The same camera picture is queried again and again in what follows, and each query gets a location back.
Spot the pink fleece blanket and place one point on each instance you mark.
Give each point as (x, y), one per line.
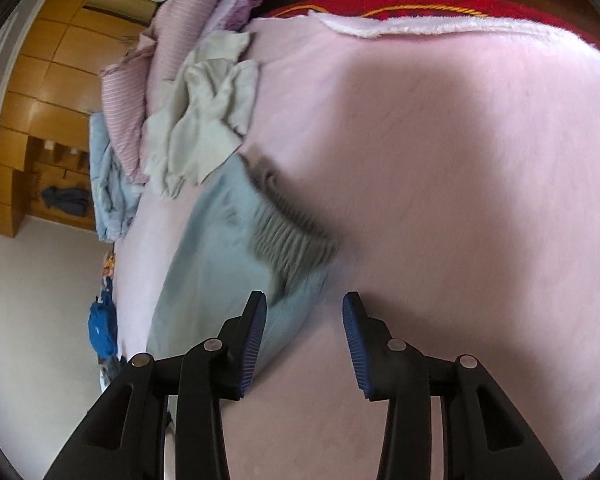
(455, 160)

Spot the wooden wardrobe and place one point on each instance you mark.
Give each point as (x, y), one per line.
(45, 85)

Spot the pale green crumpled garment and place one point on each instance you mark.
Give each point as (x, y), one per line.
(200, 125)

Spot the red bed sheet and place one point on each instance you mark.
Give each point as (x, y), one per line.
(430, 7)

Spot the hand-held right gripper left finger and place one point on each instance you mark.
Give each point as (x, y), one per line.
(252, 340)

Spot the dark hanging jacket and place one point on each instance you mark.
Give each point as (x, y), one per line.
(67, 200)

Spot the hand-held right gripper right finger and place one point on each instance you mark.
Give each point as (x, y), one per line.
(355, 345)

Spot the folded blue jeans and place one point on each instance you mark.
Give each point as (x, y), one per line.
(112, 370)

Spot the blue folded garment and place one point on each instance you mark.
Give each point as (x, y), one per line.
(102, 330)

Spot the yellow patterned item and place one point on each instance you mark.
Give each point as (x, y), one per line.
(109, 262)

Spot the light blue floral quilt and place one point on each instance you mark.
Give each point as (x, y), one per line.
(105, 185)

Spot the pink checked quilt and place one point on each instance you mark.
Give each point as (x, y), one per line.
(125, 110)

